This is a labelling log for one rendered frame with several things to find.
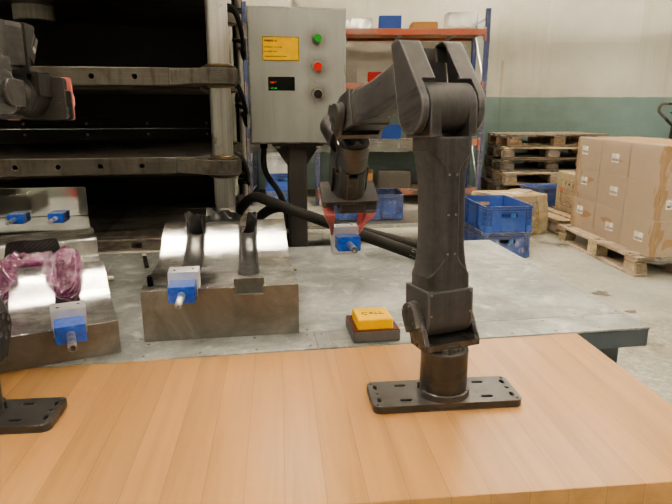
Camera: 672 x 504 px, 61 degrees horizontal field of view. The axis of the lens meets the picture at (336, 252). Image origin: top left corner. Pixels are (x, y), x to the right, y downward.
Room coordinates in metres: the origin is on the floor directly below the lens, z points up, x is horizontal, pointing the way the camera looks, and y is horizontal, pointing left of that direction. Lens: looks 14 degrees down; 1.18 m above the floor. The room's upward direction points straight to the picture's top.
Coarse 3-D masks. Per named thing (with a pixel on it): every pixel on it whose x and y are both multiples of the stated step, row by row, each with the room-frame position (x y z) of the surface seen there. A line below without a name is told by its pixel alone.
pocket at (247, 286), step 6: (234, 282) 0.95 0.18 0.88; (240, 282) 0.95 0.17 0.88; (246, 282) 0.95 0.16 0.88; (252, 282) 0.96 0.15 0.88; (258, 282) 0.96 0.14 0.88; (264, 282) 0.95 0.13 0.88; (240, 288) 0.95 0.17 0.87; (246, 288) 0.95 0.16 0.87; (252, 288) 0.96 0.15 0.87; (258, 288) 0.96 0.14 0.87; (240, 294) 0.91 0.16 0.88; (246, 294) 0.91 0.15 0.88
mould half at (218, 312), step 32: (224, 224) 1.22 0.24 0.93; (160, 256) 1.10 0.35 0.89; (224, 256) 1.12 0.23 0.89; (288, 256) 1.13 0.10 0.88; (160, 288) 0.90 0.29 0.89; (224, 288) 0.90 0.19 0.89; (288, 288) 0.92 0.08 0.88; (160, 320) 0.89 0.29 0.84; (192, 320) 0.90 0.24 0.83; (224, 320) 0.90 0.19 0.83; (256, 320) 0.91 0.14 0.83; (288, 320) 0.92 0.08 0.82
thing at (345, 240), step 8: (336, 224) 1.10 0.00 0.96; (344, 224) 1.10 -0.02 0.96; (352, 224) 1.10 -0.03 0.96; (336, 232) 1.07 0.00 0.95; (344, 232) 1.07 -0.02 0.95; (352, 232) 1.07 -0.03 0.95; (336, 240) 1.05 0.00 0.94; (344, 240) 1.03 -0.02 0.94; (352, 240) 1.03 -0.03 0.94; (360, 240) 1.03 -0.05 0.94; (336, 248) 1.05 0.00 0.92; (344, 248) 1.03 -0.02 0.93; (352, 248) 0.98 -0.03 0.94; (360, 248) 1.03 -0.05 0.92
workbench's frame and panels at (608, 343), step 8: (584, 336) 0.93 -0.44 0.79; (592, 336) 0.94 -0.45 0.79; (600, 336) 0.94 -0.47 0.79; (608, 336) 0.94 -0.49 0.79; (616, 336) 0.94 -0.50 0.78; (624, 336) 0.95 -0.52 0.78; (632, 336) 0.95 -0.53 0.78; (640, 336) 0.95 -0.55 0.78; (592, 344) 0.94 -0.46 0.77; (600, 344) 0.94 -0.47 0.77; (608, 344) 0.94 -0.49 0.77; (616, 344) 0.94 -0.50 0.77; (624, 344) 0.95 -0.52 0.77; (632, 344) 0.95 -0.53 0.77; (640, 344) 0.95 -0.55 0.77; (608, 352) 0.99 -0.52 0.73; (616, 352) 1.00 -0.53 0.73; (616, 360) 1.00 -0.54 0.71
